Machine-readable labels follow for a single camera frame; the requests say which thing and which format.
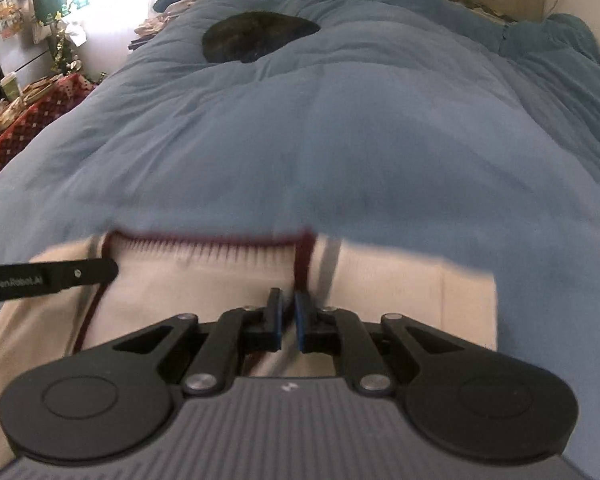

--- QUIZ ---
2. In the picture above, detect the cream knit vest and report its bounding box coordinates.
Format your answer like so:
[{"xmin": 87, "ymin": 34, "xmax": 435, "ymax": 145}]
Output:
[{"xmin": 0, "ymin": 229, "xmax": 499, "ymax": 463}]

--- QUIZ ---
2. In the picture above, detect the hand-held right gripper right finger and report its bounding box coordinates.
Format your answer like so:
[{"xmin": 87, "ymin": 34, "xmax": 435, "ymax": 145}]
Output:
[{"xmin": 294, "ymin": 289, "xmax": 482, "ymax": 395}]

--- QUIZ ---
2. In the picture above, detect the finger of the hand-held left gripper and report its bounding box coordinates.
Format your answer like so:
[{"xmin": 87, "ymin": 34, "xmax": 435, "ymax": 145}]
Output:
[{"xmin": 55, "ymin": 258, "xmax": 120, "ymax": 292}]

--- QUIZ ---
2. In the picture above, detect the green drink cup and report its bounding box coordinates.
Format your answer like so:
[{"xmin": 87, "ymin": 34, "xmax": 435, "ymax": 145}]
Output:
[{"xmin": 0, "ymin": 72, "xmax": 22, "ymax": 102}]

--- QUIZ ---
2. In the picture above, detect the red patterned cluttered table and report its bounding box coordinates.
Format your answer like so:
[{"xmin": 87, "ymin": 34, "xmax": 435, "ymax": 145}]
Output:
[{"xmin": 0, "ymin": 74, "xmax": 97, "ymax": 193}]

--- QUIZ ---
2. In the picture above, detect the dark cloth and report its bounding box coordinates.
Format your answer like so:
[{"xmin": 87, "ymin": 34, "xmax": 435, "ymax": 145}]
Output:
[{"xmin": 201, "ymin": 11, "xmax": 322, "ymax": 64}]

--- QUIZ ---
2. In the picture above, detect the patterned bed sheet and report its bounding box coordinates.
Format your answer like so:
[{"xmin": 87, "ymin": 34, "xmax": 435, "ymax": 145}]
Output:
[{"xmin": 430, "ymin": 0, "xmax": 518, "ymax": 25}]

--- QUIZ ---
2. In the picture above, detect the blue blanket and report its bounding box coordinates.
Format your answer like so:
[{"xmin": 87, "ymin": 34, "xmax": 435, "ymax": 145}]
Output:
[{"xmin": 0, "ymin": 0, "xmax": 600, "ymax": 476}]

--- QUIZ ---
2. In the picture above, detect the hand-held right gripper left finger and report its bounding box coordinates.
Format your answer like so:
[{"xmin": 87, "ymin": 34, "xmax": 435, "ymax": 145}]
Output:
[{"xmin": 112, "ymin": 287, "xmax": 284, "ymax": 395}]

